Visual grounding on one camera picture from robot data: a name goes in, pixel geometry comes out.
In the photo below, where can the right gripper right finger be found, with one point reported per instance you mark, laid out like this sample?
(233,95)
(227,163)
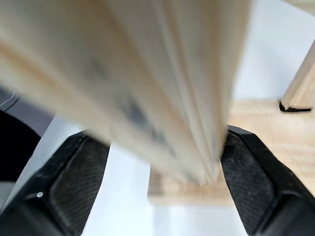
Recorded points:
(258,186)

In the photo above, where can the wooden seat board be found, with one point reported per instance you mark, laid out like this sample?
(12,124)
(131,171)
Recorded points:
(270,137)

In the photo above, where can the robot body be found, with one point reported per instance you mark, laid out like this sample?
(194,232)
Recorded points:
(14,142)

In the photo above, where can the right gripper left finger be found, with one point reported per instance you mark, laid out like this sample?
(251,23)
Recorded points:
(61,186)

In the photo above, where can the wooden leg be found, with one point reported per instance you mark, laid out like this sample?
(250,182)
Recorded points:
(301,83)
(123,73)

